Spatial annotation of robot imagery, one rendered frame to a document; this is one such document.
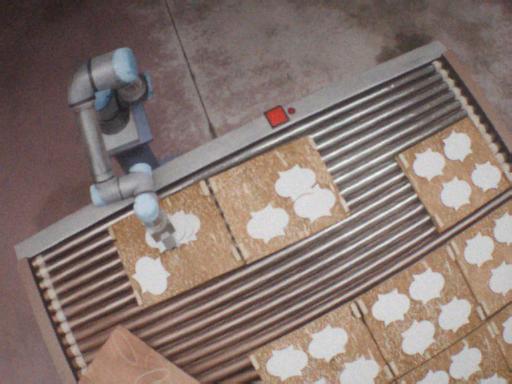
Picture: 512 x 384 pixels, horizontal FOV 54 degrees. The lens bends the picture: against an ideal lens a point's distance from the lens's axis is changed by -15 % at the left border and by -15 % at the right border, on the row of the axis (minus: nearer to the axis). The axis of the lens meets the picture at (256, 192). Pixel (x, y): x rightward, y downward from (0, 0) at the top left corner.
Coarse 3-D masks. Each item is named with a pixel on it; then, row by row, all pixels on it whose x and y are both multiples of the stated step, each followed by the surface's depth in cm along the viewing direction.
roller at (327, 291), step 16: (432, 224) 205; (416, 240) 203; (384, 256) 202; (352, 272) 201; (368, 272) 201; (320, 288) 201; (336, 288) 199; (304, 304) 198; (272, 320) 197; (240, 336) 195; (192, 352) 194; (208, 352) 194
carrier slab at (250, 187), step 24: (288, 144) 217; (240, 168) 215; (264, 168) 214; (288, 168) 214; (312, 168) 213; (240, 192) 212; (264, 192) 211; (336, 192) 210; (240, 216) 209; (288, 216) 208; (336, 216) 206; (240, 240) 206; (288, 240) 205
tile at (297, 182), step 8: (296, 168) 212; (280, 176) 212; (288, 176) 211; (296, 176) 211; (304, 176) 211; (312, 176) 210; (280, 184) 210; (288, 184) 210; (296, 184) 210; (304, 184) 209; (312, 184) 209; (280, 192) 209; (288, 192) 209; (296, 192) 208; (304, 192) 208; (312, 192) 208
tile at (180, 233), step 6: (168, 216) 207; (174, 222) 206; (180, 222) 206; (174, 228) 205; (180, 228) 205; (174, 234) 205; (180, 234) 204; (150, 240) 204; (150, 246) 204; (156, 246) 203; (162, 246) 203; (180, 246) 203; (162, 252) 203
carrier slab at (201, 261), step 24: (192, 192) 213; (216, 216) 209; (120, 240) 208; (144, 240) 208; (216, 240) 206; (168, 264) 204; (192, 264) 204; (216, 264) 203; (240, 264) 203; (168, 288) 201
